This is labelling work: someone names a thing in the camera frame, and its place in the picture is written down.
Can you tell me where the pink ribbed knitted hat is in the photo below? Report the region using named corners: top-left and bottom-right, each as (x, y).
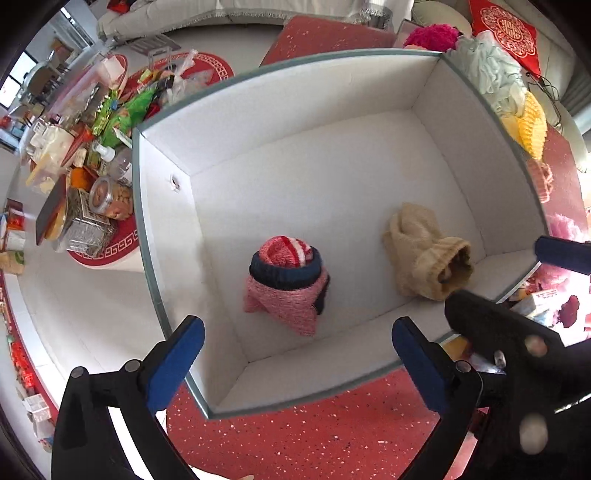
top-left (527, 159), bottom-right (554, 204)

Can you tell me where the glass square jar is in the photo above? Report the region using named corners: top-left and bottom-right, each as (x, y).
top-left (53, 187), bottom-right (116, 259)

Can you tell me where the light green bath pouf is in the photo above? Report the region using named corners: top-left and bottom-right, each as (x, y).
top-left (446, 31), bottom-right (527, 117)

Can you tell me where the clear jar of nuts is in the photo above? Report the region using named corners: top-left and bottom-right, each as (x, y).
top-left (89, 176), bottom-right (133, 221)

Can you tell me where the yellow knitted item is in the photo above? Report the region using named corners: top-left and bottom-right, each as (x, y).
top-left (501, 91), bottom-right (548, 162)

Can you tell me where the black cable on sofa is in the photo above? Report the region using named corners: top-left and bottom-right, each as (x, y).
top-left (523, 71), bottom-right (565, 135)

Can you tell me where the large white storage box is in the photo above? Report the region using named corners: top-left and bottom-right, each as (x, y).
top-left (133, 49), bottom-right (548, 419)

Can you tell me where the red embroidered cushion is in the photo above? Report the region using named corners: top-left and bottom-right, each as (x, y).
top-left (469, 0), bottom-right (542, 79)

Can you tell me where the pink fluffy duster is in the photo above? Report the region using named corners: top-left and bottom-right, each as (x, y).
top-left (547, 214), bottom-right (587, 243)

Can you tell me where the pink navy knitted hat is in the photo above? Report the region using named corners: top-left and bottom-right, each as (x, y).
top-left (242, 235), bottom-right (329, 337)

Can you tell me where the beige knitted hat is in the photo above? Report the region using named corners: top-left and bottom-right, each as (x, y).
top-left (383, 203), bottom-right (474, 302)

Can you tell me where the green snack packet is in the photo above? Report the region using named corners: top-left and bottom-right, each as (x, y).
top-left (91, 83), bottom-right (156, 148)

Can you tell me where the white spray bottle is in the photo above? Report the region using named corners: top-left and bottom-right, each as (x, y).
top-left (93, 143), bottom-right (132, 185)

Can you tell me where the magenta fluffy pompom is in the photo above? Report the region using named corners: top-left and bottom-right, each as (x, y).
top-left (404, 24), bottom-right (462, 52)

